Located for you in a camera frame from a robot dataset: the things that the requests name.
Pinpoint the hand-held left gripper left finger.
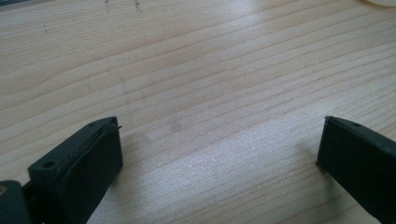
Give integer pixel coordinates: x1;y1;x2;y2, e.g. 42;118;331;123
27;116;124;224

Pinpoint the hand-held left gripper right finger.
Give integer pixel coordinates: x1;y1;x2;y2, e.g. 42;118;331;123
316;115;396;224

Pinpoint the white round object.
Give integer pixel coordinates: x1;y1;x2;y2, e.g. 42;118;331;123
365;0;396;8

